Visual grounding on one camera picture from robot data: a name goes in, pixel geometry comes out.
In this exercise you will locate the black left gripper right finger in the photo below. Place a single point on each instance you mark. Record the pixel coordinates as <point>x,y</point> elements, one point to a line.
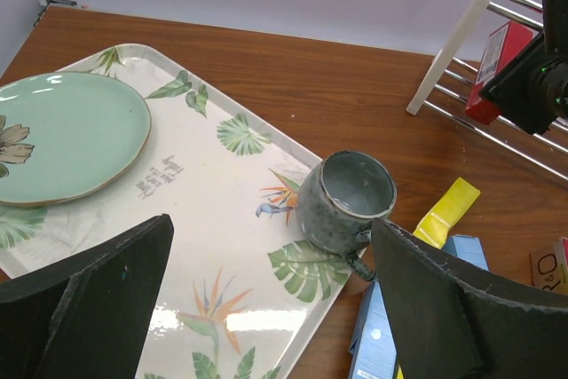
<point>452,319</point>

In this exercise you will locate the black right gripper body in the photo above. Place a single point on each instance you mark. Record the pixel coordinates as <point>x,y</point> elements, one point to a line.
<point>531,91</point>

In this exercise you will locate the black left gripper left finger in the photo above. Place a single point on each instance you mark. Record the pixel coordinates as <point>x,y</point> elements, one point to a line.
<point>86,316</point>

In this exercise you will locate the yellow toothpaste box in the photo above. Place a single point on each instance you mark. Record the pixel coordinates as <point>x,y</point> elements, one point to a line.
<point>435,226</point>

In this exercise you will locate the white metal shelf rack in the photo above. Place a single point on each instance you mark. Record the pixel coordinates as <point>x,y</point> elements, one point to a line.
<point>455,77</point>

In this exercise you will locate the blue toothpaste box middle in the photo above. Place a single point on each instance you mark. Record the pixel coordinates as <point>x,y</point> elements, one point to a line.
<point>466,248</point>

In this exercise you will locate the blue toothpaste box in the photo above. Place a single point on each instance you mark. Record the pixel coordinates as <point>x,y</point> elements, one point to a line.
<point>372,349</point>
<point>466,248</point>

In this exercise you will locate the blue toothpaste box left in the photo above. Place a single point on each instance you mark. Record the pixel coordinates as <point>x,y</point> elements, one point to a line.
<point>372,349</point>

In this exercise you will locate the floral leaf serving tray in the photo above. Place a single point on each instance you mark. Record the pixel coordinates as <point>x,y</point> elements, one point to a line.
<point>243,293</point>

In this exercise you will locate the grey ceramic mug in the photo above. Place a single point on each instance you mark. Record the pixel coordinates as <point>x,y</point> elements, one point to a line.
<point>338,202</point>

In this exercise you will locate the green ceramic plate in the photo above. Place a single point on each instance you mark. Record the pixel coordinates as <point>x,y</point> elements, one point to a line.
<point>65,135</point>

